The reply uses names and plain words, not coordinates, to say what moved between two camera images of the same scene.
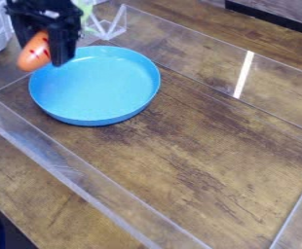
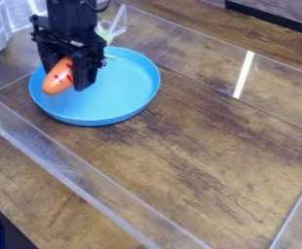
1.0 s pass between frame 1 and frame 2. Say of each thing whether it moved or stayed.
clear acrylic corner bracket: stayed
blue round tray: stayed
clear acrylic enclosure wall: stayed
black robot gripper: moved
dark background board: stayed
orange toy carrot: moved
